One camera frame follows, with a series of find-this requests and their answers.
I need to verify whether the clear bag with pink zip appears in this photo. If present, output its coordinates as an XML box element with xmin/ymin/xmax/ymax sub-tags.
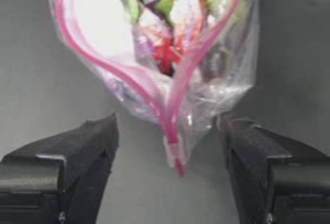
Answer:
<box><xmin>47</xmin><ymin>0</ymin><xmax>262</xmax><ymax>180</ymax></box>

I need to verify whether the red wrapped candy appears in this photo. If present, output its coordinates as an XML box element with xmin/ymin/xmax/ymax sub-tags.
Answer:
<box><xmin>150</xmin><ymin>36</ymin><xmax>184</xmax><ymax>76</ymax></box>

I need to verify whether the green wrapped candy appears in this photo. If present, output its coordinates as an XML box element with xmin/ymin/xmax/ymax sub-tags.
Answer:
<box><xmin>118</xmin><ymin>0</ymin><xmax>146</xmax><ymax>25</ymax></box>

